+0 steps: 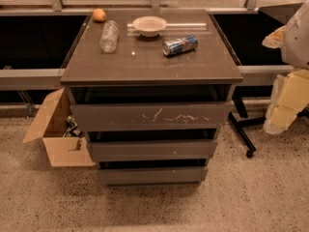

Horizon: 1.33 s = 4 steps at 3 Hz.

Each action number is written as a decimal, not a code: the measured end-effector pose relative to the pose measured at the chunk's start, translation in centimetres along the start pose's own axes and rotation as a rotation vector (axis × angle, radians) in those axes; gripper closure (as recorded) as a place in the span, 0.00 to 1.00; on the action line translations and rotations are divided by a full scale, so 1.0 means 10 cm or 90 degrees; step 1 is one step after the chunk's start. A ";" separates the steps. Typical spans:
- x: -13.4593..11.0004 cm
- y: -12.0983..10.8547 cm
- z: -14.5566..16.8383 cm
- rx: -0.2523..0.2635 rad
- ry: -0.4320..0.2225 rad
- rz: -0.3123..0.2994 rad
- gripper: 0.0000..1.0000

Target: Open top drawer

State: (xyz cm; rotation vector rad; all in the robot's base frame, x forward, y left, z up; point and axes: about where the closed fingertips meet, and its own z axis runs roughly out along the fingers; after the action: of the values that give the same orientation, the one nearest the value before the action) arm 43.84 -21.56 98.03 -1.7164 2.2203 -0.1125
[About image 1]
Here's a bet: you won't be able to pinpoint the dark grey drawer cabinet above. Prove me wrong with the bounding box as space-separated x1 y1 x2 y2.
60 8 244 188

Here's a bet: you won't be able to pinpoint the blue silver drink can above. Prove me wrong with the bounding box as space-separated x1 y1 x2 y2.
162 35 199 56

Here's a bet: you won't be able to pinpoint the orange fruit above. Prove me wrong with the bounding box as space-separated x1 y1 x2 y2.
93 9 106 22

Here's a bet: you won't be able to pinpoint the black wheeled stand base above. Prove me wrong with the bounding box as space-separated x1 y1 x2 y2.
229 99 308 159

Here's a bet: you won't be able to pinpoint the grey middle drawer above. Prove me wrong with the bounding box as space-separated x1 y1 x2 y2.
87 139 217 162

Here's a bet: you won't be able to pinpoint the white bowl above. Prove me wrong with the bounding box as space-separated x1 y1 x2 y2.
132 16 167 38

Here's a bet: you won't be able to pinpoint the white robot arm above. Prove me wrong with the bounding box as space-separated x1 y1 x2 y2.
262 0 309 134

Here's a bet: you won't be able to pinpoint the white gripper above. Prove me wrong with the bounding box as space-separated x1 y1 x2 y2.
262 0 309 134

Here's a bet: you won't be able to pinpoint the grey drawer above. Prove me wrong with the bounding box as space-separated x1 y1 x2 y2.
87 139 217 162
70 101 232 131
98 166 208 186

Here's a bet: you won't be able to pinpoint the grey top drawer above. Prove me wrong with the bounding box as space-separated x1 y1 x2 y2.
70 101 232 131

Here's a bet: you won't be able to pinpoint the clear plastic bottle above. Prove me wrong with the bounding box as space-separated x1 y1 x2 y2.
99 20 119 53

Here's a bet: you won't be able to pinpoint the open cardboard box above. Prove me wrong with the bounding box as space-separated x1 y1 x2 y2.
23 89 95 167

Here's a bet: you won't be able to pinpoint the grey bottom drawer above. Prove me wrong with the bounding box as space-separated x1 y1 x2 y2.
98 166 208 186

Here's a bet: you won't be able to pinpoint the crushed cans in box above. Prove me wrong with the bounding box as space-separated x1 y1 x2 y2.
63 115 83 137

